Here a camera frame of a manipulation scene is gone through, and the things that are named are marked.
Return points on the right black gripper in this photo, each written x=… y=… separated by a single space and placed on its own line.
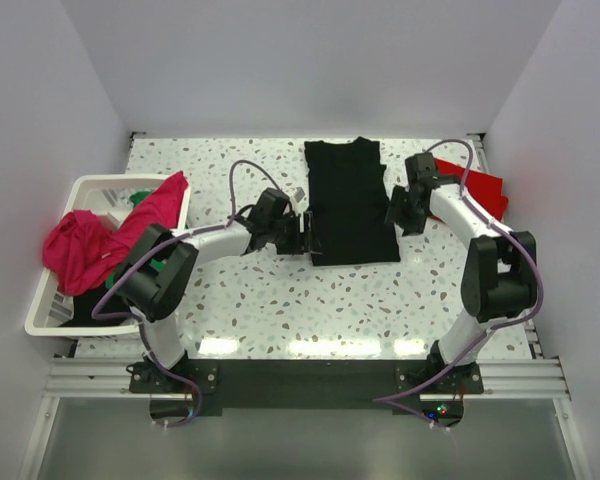
x=400 y=211

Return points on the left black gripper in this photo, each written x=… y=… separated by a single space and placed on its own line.
x=297 y=233

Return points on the black t-shirt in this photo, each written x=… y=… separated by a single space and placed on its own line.
x=349 y=202

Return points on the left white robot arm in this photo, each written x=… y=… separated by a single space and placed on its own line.
x=153 y=278

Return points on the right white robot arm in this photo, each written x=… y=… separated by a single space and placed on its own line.
x=501 y=285

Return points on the folded red t-shirt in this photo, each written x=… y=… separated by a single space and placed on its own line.
x=484 y=188

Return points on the green t-shirt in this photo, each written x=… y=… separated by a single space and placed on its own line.
x=140 y=196

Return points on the white plastic laundry basket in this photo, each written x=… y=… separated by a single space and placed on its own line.
x=107 y=196

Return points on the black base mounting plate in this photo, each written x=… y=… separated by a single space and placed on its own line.
x=206 y=387

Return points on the magenta t-shirt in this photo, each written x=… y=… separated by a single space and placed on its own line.
x=82 y=252

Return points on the black garment in basket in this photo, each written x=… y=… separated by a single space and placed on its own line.
x=84 y=304

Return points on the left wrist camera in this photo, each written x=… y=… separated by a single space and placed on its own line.
x=273 y=204

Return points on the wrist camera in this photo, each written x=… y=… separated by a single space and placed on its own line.
x=422 y=170
x=273 y=204

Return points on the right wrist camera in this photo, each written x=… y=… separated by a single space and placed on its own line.
x=422 y=170

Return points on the aluminium frame rail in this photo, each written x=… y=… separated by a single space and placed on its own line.
x=72 y=378

